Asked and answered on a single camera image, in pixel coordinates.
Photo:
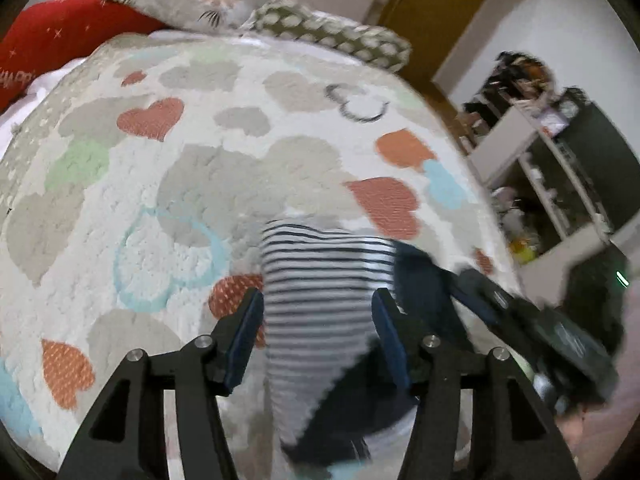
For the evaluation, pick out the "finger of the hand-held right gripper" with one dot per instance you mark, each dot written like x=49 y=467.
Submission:
x=485 y=300

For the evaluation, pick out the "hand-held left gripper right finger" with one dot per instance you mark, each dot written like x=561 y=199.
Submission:
x=390 y=340

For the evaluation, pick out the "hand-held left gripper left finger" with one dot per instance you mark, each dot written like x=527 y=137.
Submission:
x=245 y=340

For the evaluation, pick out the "navy striped pants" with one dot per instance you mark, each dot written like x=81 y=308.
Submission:
x=320 y=320

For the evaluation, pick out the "white shelf unit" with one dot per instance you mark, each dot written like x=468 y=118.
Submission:
x=535 y=160

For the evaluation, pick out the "white heart-patterned quilt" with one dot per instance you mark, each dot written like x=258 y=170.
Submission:
x=150 y=185

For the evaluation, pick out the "black flat panel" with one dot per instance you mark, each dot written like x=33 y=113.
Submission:
x=605 y=160

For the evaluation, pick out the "green dotted pillow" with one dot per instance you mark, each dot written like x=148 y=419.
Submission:
x=340 y=35

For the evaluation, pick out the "brown wooden door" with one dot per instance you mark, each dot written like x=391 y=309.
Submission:
x=430 y=0

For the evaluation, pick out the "white bed sheet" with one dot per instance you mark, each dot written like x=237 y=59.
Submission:
x=30 y=100

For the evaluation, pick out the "long red pillow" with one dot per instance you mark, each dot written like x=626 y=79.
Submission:
x=45 y=40

